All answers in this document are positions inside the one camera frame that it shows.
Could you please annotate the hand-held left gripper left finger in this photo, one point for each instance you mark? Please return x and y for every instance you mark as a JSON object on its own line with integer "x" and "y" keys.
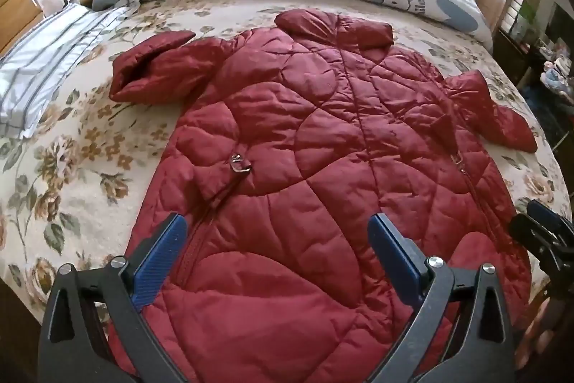
{"x": 163, "y": 250}

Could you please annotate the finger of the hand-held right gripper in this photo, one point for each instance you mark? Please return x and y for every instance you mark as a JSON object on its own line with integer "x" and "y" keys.
{"x": 545, "y": 213}
{"x": 529, "y": 232}

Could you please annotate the grey striped pillow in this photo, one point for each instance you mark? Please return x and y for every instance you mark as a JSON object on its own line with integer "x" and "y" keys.
{"x": 49, "y": 55}

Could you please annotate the floral bed sheet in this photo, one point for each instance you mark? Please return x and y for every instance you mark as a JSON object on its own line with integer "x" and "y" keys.
{"x": 85, "y": 167}

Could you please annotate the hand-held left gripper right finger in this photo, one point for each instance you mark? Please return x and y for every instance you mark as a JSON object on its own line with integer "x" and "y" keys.
{"x": 397, "y": 253}

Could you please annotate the row of white storage boxes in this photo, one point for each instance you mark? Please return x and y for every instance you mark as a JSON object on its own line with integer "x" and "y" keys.
{"x": 520, "y": 17}

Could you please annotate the black screen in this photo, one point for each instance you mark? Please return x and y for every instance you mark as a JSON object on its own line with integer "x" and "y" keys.
{"x": 563, "y": 26}

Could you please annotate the red quilted puffer jacket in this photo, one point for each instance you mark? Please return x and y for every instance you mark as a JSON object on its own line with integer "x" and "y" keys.
{"x": 309, "y": 167}

